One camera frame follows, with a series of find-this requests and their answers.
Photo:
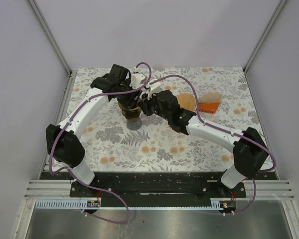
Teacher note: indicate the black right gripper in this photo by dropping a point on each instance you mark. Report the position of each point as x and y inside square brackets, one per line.
[145, 103]

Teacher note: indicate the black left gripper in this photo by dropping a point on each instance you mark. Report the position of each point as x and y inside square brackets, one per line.
[131, 102]

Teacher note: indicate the brown paper coffee filter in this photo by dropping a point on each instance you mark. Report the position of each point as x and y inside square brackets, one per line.
[186, 101]

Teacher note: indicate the dark green dripper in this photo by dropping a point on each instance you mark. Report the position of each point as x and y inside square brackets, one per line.
[131, 114]

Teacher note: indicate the orange coffee filter pack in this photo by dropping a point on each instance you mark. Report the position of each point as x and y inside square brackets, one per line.
[209, 103]

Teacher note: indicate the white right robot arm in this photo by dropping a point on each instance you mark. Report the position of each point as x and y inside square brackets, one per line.
[247, 146]

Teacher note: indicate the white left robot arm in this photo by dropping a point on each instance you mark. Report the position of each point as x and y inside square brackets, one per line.
[63, 140]

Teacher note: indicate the floral patterned tablecloth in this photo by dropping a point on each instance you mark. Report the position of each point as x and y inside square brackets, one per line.
[110, 146]

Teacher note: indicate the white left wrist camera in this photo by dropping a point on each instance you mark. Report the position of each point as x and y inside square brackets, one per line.
[137, 79]

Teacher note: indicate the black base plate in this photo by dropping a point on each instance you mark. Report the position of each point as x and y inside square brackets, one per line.
[156, 200]

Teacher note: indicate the aluminium frame rail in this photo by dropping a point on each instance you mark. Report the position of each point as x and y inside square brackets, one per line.
[261, 189]

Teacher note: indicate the white slotted cable duct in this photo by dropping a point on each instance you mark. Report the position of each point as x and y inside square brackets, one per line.
[85, 204]

